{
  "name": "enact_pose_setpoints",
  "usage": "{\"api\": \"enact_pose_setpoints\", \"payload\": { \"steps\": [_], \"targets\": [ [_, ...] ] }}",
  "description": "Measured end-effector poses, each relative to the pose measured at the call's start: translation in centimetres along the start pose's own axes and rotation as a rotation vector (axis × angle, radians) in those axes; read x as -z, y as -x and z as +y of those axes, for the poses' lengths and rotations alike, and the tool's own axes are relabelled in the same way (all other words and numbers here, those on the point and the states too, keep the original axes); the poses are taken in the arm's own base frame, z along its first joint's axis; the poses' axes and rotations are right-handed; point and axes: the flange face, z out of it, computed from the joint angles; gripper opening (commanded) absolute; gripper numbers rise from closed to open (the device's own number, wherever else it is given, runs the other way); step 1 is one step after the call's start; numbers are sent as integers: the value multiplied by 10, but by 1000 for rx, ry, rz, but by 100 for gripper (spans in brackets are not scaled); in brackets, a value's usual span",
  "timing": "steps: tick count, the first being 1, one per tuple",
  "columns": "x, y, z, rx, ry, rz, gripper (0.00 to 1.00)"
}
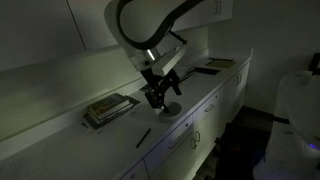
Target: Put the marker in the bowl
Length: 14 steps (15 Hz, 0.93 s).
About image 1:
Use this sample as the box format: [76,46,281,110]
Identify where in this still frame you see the dark tray on counter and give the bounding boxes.
[195,67,220,75]

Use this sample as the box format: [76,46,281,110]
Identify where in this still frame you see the black marker pen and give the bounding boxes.
[135,128,151,148]

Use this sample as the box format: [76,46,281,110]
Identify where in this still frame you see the white upper wall cabinets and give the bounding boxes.
[0,0,235,71]

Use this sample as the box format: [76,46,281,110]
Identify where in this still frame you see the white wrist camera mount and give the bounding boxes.
[129,45,187,76]

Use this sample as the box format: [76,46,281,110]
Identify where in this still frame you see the dark chair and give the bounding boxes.
[213,122,272,180]

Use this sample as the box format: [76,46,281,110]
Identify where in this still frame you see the stack of books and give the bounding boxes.
[84,93,139,129]

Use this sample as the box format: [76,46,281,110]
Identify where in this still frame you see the white cylindrical machine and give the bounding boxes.
[253,71,320,180]

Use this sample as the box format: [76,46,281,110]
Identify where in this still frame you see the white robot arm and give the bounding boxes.
[104,0,204,113]

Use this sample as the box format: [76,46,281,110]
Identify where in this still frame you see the white bowl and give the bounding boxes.
[155,102,182,118]

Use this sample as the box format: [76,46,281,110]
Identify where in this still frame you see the white base cabinets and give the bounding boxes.
[112,49,253,180]

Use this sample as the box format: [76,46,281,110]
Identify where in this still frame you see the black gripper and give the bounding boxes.
[141,68,182,113]

